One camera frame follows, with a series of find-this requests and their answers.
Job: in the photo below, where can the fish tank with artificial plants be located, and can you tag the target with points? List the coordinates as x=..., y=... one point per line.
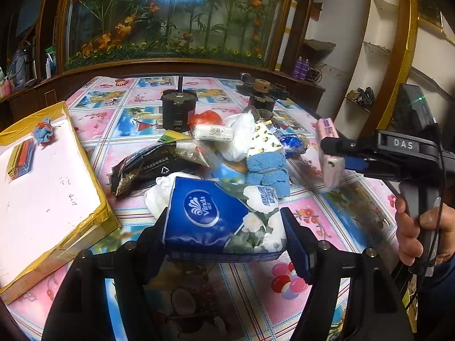
x=170, y=17

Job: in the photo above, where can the blue thermos jug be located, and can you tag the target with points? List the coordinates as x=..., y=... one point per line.
x=19, y=64

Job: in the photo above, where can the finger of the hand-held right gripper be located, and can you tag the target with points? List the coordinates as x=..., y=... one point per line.
x=355, y=161
x=350, y=145

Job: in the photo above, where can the yellow dotted tissue pack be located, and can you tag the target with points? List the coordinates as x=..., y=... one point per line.
x=265, y=138

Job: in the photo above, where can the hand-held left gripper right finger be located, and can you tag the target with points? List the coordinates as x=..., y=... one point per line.
x=298, y=252

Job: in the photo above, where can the striped coloured packet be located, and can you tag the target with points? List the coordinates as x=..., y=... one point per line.
x=22, y=160

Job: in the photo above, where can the blue plastic wrapper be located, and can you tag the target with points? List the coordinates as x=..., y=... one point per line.
x=291, y=144

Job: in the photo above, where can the white crumpled tissue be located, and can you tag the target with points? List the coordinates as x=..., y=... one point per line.
x=160, y=195

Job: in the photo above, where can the purple bottle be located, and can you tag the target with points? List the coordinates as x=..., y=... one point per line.
x=298, y=67
x=305, y=69

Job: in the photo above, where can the blue floral tissue packet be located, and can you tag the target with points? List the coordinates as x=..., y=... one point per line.
x=213, y=213

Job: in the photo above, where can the white tissue roll pack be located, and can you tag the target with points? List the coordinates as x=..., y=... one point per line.
x=213, y=132

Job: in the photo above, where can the black motor with tan gear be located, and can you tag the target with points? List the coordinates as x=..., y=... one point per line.
x=262, y=87

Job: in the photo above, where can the golden arched frame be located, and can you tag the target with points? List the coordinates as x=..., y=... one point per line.
x=391, y=60

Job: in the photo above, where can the blue and red cloth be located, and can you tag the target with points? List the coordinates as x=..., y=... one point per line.
x=43, y=131

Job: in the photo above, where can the red plastic bag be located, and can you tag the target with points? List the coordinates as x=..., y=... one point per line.
x=209, y=118

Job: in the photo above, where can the person's right forearm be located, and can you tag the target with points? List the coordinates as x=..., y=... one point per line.
x=440, y=302

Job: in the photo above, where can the yellow green packet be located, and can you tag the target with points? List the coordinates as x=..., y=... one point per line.
x=170, y=136

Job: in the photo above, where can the black packaging bag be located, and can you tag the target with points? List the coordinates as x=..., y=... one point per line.
x=149, y=167

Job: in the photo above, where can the blue towel cloth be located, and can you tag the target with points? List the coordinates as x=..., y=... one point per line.
x=265, y=170

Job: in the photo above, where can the person's right hand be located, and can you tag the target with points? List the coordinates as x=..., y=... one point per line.
x=408, y=238

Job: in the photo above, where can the black motor with shaft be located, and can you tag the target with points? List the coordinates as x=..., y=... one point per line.
x=177, y=110

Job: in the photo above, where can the yellow taped cardboard box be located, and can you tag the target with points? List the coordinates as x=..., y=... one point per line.
x=42, y=199

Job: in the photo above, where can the white plastic bag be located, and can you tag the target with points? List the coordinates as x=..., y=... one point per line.
x=238, y=138

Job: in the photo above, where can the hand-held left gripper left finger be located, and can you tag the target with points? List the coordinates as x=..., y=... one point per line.
x=156, y=236

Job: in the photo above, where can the pink tissue pack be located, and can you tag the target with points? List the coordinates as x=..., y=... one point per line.
x=328, y=131

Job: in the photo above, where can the black gear housing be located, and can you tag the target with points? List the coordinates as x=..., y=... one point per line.
x=279, y=94

